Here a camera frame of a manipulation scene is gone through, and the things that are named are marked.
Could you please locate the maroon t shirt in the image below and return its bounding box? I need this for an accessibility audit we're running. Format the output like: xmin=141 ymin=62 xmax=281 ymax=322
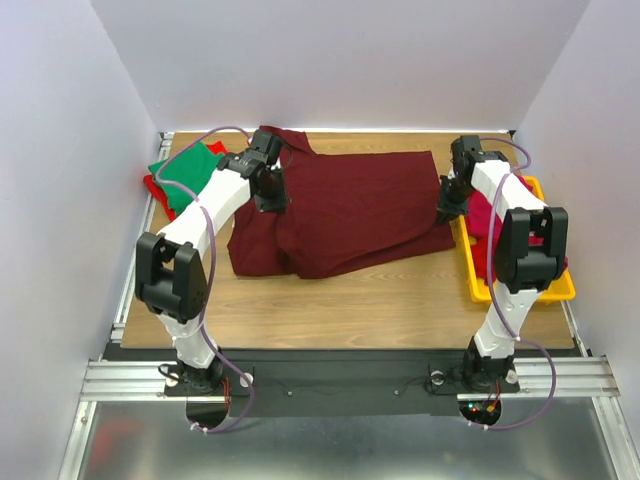
xmin=227 ymin=126 xmax=455 ymax=279

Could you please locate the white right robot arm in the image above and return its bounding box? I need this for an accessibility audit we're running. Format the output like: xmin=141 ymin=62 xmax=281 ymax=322
xmin=436 ymin=135 xmax=569 ymax=390

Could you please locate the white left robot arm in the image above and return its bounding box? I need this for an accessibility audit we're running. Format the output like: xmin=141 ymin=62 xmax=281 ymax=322
xmin=134 ymin=129 xmax=289 ymax=394

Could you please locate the magenta t shirt in tray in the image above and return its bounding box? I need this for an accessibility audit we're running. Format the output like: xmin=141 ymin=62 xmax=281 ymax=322
xmin=465 ymin=175 xmax=543 ymax=246

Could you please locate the green folded t shirt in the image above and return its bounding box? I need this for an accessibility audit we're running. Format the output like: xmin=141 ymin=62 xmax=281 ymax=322
xmin=149 ymin=141 xmax=226 ymax=211

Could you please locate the red t shirt in tray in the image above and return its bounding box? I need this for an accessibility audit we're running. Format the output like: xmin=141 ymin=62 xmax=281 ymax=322
xmin=469 ymin=236 xmax=497 ymax=286

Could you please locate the red folded t shirt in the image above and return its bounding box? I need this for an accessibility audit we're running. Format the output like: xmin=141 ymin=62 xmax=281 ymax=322
xmin=143 ymin=141 xmax=229 ymax=224

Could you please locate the yellow plastic tray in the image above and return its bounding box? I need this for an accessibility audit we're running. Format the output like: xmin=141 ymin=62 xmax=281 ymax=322
xmin=456 ymin=175 xmax=576 ymax=303

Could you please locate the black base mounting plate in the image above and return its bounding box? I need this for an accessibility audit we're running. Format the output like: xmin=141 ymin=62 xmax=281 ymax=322
xmin=99 ymin=348 xmax=521 ymax=419

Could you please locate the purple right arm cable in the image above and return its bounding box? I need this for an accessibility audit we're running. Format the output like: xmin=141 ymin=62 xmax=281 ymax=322
xmin=467 ymin=138 xmax=557 ymax=432

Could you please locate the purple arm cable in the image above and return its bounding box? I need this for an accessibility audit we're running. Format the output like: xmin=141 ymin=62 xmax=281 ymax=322
xmin=154 ymin=126 xmax=259 ymax=435
xmin=467 ymin=138 xmax=557 ymax=432

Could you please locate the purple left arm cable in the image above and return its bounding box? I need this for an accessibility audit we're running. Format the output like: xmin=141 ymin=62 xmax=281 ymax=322
xmin=154 ymin=126 xmax=259 ymax=435

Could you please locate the aluminium frame rail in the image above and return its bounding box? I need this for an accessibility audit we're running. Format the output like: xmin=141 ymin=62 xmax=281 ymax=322
xmin=80 ymin=357 xmax=620 ymax=403

